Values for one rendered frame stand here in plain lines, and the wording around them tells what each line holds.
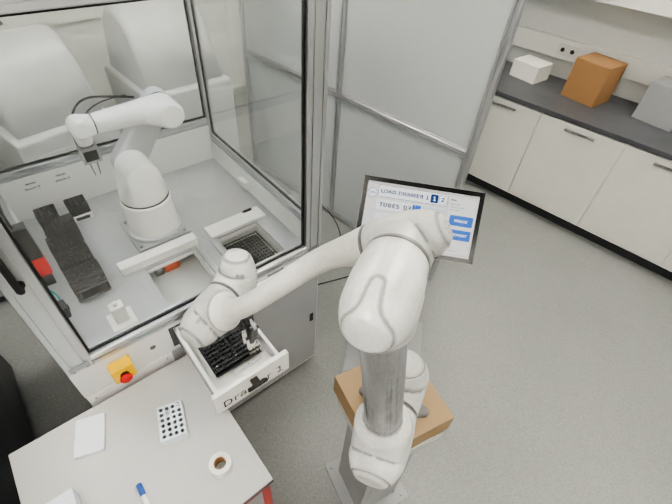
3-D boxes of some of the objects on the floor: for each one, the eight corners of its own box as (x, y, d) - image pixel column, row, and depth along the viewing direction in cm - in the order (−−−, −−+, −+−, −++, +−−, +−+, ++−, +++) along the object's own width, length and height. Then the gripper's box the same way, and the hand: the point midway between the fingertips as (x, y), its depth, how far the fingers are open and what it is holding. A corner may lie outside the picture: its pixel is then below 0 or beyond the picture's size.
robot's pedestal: (407, 497, 197) (447, 434, 143) (353, 530, 186) (373, 474, 133) (376, 439, 215) (400, 364, 162) (324, 466, 205) (333, 394, 151)
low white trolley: (281, 533, 183) (273, 478, 130) (142, 657, 153) (58, 651, 100) (218, 430, 214) (191, 351, 161) (92, 516, 184) (7, 454, 131)
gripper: (266, 311, 126) (270, 353, 143) (241, 282, 134) (247, 324, 151) (244, 324, 123) (251, 364, 139) (220, 292, 131) (229, 334, 147)
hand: (248, 338), depth 143 cm, fingers closed
